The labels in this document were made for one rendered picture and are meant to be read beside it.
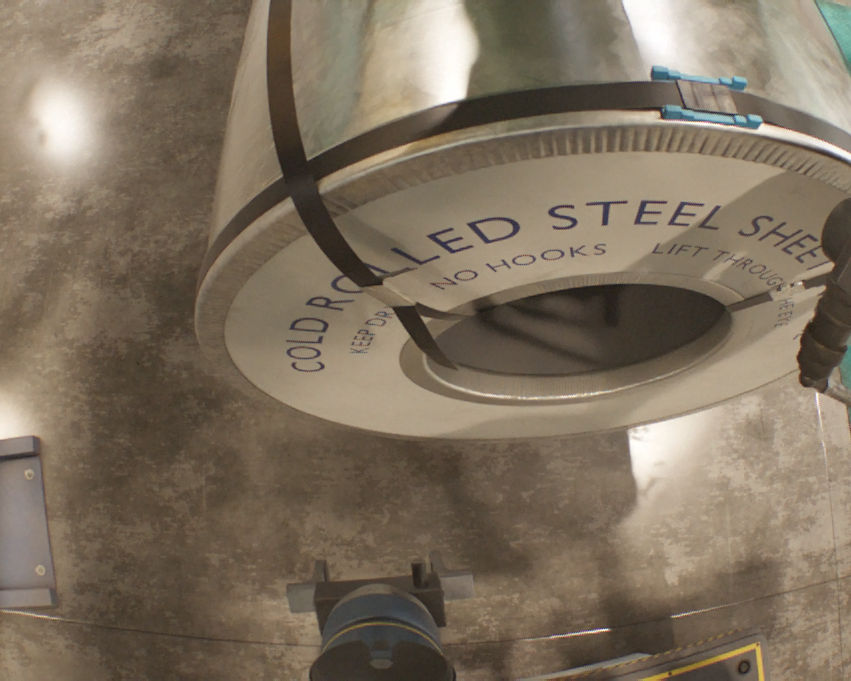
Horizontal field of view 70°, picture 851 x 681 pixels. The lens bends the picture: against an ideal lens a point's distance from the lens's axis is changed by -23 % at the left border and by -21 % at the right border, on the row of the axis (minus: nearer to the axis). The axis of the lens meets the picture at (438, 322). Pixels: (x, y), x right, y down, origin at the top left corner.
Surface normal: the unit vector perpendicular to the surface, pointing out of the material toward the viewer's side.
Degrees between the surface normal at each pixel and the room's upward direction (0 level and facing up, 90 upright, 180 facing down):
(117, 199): 0
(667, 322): 59
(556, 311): 5
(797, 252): 90
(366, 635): 66
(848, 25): 0
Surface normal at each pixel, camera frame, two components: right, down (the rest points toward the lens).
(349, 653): 0.00, -1.00
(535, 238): 0.04, 0.92
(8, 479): 0.07, -0.38
